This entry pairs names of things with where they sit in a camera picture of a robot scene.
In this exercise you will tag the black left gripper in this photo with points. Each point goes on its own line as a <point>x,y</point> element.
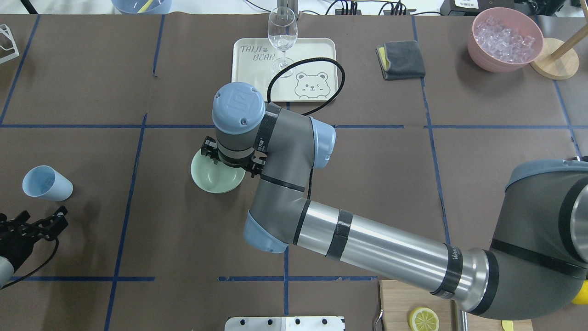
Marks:
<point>19,235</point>

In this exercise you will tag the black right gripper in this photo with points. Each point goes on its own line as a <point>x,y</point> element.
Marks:
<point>211,150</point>

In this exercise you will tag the light green bowl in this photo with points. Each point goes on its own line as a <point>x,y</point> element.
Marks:
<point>216,178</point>

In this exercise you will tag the light blue plastic cup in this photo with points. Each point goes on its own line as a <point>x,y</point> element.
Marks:
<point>46,183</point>

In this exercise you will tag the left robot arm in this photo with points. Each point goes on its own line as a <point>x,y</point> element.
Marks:
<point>6,269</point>

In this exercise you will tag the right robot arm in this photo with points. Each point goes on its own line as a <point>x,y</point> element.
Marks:
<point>537,261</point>

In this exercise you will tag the blue bowl with fork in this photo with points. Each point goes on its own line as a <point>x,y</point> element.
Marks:
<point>155,7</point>

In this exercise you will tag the pink bowl with ice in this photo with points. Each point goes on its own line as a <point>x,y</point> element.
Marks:
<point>503,40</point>

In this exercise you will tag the clear wine glass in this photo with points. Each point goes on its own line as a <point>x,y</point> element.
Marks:
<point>282,31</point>

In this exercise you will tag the grey folded cloth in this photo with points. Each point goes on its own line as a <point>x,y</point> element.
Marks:
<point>401,60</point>

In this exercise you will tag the wooden cutting board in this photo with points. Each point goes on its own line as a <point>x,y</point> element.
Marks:
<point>399,299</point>

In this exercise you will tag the lemon half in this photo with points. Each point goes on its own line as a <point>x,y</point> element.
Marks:
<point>423,319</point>

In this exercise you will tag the yellow plastic knife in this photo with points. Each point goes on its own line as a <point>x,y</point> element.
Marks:
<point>507,325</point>

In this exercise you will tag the wooden mug tree stand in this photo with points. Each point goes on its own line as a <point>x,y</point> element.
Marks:
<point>558,60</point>

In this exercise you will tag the yellow lemon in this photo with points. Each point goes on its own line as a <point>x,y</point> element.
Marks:
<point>582,296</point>

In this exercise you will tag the white wire cup rack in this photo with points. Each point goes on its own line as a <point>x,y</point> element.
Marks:
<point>8,46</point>

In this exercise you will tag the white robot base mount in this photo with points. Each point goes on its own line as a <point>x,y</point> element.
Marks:
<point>286,323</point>

